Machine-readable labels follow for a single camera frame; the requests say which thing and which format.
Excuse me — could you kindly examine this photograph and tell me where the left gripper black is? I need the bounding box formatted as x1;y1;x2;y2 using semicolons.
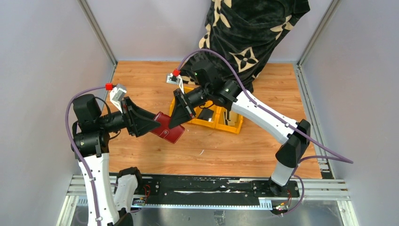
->
98;96;161;136

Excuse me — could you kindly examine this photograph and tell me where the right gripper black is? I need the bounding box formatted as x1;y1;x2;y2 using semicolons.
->
168;85;212;129

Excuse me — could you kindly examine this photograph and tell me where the red leather card holder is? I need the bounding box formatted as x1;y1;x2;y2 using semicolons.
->
151;112;185;144

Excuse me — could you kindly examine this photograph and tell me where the yellow three-compartment bin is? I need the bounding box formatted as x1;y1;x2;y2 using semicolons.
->
170;84;242;134

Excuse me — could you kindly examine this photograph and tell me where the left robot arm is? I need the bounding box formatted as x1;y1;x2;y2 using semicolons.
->
68;94;161;226

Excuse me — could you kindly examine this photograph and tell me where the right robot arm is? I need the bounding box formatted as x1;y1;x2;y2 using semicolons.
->
168;60;311;197

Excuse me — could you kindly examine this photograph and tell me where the black card in bin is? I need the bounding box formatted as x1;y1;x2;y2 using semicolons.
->
198;108;214;121

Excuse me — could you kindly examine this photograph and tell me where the striped beige card in bin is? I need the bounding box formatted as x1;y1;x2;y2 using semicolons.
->
223;110;239;127

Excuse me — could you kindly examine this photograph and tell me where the black floral blanket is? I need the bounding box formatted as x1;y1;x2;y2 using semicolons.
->
180;0;311;92

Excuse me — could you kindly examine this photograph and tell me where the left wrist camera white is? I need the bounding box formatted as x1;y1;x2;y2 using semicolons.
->
110;83;127;113

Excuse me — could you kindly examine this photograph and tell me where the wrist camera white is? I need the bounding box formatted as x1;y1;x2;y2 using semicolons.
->
166;73;185;93
110;83;127;113

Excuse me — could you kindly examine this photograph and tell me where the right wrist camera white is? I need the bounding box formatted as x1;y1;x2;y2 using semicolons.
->
166;73;185;93

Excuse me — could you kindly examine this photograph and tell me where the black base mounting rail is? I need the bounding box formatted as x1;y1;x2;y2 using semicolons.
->
132;174;301;210

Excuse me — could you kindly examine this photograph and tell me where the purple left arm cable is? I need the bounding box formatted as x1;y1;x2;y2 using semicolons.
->
64;83;147;226

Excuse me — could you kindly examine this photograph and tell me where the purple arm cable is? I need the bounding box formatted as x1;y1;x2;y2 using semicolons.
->
64;83;147;226
173;48;354;216

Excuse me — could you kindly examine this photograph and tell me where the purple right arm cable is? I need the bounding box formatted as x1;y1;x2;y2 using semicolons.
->
173;48;354;216

